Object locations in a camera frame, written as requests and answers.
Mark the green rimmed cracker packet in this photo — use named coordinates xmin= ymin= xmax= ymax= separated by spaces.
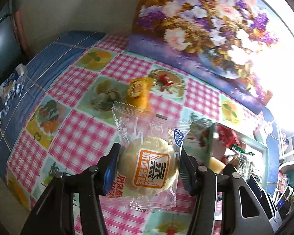
xmin=231 ymin=144 xmax=254 ymax=182

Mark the yellow soft bread packet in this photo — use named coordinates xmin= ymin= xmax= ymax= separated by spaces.
xmin=126 ymin=77 xmax=153 ymax=110

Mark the teal white tray box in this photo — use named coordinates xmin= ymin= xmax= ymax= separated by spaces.
xmin=209 ymin=123 xmax=269 ymax=190

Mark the checkered picture tablecloth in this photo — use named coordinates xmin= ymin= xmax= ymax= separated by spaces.
xmin=0 ymin=32 xmax=273 ymax=234

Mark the steamed cake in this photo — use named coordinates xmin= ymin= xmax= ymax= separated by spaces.
xmin=107 ymin=102 xmax=191 ymax=210

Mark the dark glass cabinet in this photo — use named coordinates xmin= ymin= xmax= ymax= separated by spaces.
xmin=0 ymin=0 xmax=28 ymax=84

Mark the red snack packet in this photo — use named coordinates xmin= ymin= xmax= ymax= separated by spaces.
xmin=216 ymin=124 xmax=240 ymax=149

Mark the floral painting canvas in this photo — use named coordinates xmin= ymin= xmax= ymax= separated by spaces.
xmin=128 ymin=0 xmax=294 ymax=114

